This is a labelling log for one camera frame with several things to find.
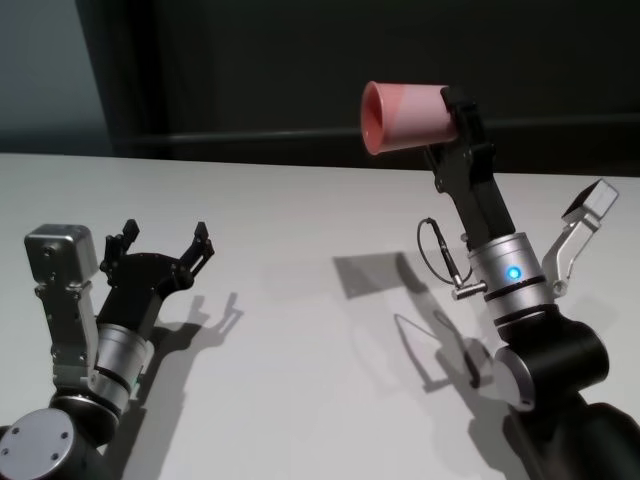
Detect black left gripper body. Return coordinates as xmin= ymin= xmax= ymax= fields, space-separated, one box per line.
xmin=99 ymin=253 xmax=194 ymax=329

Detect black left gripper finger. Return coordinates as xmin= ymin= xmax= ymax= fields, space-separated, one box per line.
xmin=171 ymin=220 xmax=214 ymax=282
xmin=99 ymin=218 xmax=142 ymax=287

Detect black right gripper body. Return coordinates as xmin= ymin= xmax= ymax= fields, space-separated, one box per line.
xmin=437 ymin=144 xmax=517 ymax=249

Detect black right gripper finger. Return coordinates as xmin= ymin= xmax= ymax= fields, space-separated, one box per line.
xmin=441 ymin=85 xmax=497 ymax=154
xmin=424 ymin=144 xmax=446 ymax=194

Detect pink plastic cup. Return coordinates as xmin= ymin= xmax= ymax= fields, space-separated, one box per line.
xmin=361 ymin=81 xmax=464 ymax=156

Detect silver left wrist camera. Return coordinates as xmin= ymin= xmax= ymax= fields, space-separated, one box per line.
xmin=23 ymin=223 xmax=99 ymax=394

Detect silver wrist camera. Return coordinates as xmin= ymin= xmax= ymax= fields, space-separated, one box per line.
xmin=23 ymin=223 xmax=99 ymax=394
xmin=541 ymin=179 xmax=621 ymax=297

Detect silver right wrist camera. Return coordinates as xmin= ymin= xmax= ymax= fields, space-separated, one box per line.
xmin=541 ymin=179 xmax=621 ymax=297

